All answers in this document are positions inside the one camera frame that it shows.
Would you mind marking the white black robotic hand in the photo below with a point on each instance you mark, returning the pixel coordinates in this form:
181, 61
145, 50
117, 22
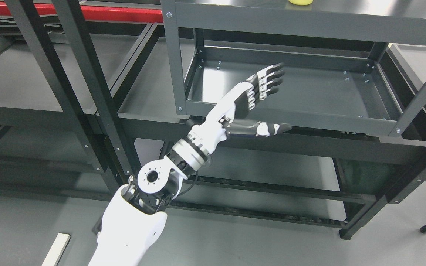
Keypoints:
228, 118

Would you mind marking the yellow plastic cup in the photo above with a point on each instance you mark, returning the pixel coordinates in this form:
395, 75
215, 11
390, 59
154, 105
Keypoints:
301, 2

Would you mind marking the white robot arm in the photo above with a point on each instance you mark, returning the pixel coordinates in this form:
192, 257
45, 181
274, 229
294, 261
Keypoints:
135, 217

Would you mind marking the grey metal shelf unit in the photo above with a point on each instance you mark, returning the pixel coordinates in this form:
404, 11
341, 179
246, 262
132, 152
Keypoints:
341, 92

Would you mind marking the black metal shelf rack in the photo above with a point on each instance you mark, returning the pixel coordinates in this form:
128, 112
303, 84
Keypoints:
75, 95

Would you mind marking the red metal beam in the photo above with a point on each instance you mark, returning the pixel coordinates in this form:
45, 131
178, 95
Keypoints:
107, 13

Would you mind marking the white floor strip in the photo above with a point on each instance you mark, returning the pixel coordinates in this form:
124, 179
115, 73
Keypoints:
57, 249

